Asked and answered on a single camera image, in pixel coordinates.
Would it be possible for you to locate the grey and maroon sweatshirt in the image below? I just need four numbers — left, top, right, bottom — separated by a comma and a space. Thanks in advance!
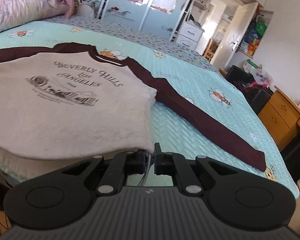
0, 43, 266, 171

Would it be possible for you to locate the teal bee-pattern bedspread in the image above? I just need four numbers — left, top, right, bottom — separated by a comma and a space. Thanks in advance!
0, 21, 299, 197

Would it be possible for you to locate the wooden dresser desk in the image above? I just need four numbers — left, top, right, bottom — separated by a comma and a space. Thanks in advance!
258, 87, 300, 151

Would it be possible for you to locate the white drawer cabinet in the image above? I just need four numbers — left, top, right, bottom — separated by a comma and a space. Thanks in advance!
175, 21, 204, 50

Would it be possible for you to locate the white room door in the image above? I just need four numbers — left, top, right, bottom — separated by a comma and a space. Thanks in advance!
210, 2, 258, 69

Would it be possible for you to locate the floral rolled quilt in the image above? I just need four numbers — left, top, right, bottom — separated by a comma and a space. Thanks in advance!
0, 0, 68, 32

